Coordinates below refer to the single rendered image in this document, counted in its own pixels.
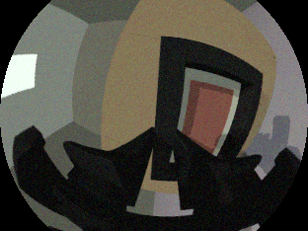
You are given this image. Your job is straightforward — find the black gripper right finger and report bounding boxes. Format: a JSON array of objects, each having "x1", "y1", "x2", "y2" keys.
[{"x1": 173, "y1": 131, "x2": 262, "y2": 210}]

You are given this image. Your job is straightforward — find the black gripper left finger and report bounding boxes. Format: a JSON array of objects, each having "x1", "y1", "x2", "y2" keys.
[{"x1": 63, "y1": 127, "x2": 154, "y2": 207}]

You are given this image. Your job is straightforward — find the brown flat rectangular board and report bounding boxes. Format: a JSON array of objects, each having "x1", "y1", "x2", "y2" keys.
[{"x1": 102, "y1": 0, "x2": 277, "y2": 158}]

